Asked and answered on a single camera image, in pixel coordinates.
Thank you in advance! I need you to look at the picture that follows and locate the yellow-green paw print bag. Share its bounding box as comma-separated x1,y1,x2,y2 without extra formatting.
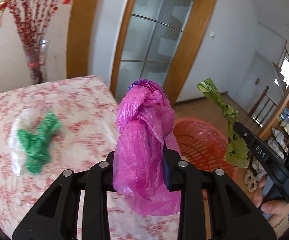
197,79,249,168

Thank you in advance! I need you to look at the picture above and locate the green plastic bag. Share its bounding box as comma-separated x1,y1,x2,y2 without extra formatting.
17,112,61,173

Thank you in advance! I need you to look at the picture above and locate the white clear plastic bag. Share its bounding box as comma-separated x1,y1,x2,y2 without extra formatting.
8,108,51,176

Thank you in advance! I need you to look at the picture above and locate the pink plastic bag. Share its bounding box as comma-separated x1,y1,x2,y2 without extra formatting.
112,79,180,217

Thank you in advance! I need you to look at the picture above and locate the right hand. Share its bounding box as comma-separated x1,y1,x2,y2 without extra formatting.
252,175,289,227

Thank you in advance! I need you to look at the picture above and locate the wooden display shelf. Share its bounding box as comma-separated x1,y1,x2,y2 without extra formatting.
257,55,289,160

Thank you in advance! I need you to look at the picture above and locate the orange plastic laundry basket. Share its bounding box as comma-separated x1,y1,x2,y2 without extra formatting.
173,118,238,179

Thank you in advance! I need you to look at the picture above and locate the wooden stair railing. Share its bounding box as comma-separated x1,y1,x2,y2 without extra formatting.
249,86,277,128

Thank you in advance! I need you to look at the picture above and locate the clear glass vase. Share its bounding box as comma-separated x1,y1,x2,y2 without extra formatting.
23,40,49,85

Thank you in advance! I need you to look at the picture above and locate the frosted glass wooden door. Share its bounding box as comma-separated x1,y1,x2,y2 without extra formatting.
110,0,217,104

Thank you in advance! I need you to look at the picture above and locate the red berry branch bouquet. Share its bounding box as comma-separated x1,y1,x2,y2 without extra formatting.
0,0,72,48

